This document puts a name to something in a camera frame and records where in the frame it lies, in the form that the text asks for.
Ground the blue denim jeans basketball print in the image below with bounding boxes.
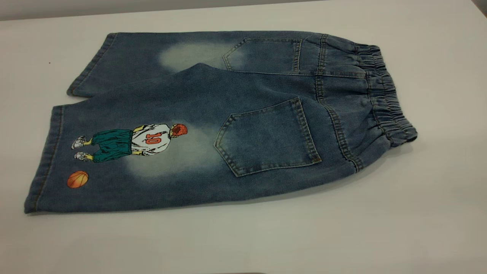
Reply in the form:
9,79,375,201
24,30,418,214

